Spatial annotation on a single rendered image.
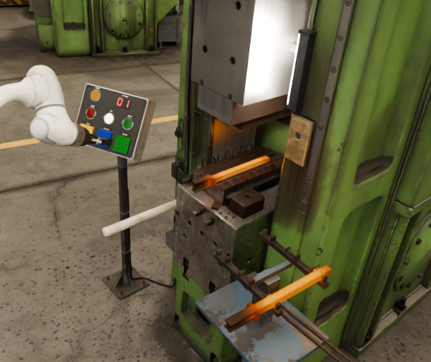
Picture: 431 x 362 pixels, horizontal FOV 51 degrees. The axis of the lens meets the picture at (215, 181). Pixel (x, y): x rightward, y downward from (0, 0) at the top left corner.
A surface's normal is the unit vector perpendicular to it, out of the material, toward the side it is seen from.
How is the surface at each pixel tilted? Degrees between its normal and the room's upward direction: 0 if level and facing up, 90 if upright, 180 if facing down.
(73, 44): 90
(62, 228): 0
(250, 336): 0
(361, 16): 90
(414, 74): 90
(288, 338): 0
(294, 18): 90
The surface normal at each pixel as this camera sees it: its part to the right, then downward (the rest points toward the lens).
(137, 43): 0.40, 0.51
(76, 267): 0.07, -0.84
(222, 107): -0.76, 0.29
